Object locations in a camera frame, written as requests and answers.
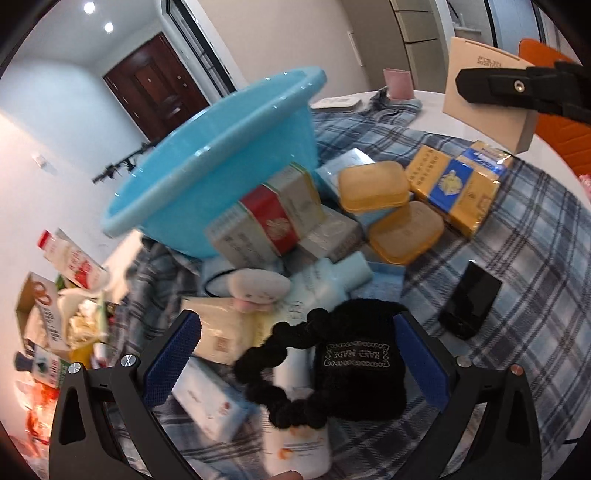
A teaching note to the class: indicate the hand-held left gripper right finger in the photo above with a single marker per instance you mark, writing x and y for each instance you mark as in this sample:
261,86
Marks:
422,364

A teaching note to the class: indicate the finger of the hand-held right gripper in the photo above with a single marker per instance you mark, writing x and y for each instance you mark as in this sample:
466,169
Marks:
503,87

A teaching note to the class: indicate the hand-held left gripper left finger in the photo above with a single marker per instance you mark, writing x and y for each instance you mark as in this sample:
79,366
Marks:
173,357

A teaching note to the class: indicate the beige cardboard box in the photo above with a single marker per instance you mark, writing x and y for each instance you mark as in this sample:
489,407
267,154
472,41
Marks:
480,124

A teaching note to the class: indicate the black knitted pouch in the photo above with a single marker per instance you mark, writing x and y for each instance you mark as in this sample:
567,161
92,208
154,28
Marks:
360,369

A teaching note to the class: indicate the black scrunchie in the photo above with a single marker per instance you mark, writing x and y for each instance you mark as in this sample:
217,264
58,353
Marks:
258,360

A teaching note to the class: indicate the light blue plastic basin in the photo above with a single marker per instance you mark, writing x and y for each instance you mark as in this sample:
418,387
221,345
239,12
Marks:
217,152

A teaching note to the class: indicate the white and blue tissue pack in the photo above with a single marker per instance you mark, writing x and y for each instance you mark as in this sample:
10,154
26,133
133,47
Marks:
207,401

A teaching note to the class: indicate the cream box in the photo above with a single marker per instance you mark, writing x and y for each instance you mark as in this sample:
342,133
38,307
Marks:
221,327

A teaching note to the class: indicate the blue and yellow carton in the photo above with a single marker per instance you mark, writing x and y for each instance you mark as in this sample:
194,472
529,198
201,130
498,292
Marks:
489,157

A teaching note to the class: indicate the orange chair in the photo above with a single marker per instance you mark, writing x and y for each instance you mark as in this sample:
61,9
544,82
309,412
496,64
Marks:
563,138

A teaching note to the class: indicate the glossy black box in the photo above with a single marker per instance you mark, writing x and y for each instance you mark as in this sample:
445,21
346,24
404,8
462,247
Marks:
471,300

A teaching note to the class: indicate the pile of white wrappers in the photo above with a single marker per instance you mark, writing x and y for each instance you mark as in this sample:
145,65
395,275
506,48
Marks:
85,318

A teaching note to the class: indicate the beige refrigerator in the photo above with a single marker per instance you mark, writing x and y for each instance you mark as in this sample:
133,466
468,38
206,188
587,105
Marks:
415,37

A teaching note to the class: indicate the pink cup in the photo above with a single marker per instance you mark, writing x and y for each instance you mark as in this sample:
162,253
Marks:
398,84

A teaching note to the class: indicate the yellow carton with blue emblem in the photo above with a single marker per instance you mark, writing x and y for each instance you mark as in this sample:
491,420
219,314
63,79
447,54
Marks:
457,189

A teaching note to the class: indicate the blue plaid cloth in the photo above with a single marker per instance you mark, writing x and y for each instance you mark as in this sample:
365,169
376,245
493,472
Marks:
517,277

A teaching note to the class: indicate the light blue sunscreen tube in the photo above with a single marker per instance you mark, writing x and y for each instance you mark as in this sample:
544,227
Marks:
323,281

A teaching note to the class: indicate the green label bottle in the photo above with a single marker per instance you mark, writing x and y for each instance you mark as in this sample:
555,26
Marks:
44,369

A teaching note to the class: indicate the yellow lidded plastic box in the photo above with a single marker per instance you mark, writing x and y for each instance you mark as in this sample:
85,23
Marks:
371,184
406,233

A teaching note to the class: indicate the open cardboard box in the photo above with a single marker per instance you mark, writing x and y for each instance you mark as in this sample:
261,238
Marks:
41,309

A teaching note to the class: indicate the pile of red snack bags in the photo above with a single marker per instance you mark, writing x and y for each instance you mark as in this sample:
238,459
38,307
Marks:
39,410

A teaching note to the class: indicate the white bottle with orange label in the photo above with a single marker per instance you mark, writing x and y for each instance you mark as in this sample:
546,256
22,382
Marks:
295,447

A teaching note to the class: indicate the small grey box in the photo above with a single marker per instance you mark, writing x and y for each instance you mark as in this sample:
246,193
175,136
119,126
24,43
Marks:
330,235

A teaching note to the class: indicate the white flat case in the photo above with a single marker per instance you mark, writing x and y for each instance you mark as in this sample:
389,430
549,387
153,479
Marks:
334,104

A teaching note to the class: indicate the grey carton with red band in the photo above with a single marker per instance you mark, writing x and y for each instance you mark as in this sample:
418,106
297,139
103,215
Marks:
268,217

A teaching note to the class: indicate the light blue box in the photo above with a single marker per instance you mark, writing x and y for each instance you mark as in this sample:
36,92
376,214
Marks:
341,168

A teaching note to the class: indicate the black bicycle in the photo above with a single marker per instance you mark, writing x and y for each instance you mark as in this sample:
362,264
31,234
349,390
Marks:
124,164

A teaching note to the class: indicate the dark brown door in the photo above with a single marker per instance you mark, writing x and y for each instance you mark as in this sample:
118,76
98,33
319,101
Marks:
157,83

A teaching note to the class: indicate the black framed glass door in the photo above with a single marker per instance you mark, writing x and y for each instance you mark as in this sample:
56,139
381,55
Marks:
203,46

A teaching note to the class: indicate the ceiling spotlight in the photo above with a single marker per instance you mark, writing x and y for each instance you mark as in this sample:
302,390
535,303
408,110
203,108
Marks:
88,7
108,26

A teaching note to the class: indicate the white wall switch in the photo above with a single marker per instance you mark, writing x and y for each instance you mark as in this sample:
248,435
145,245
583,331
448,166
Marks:
40,161

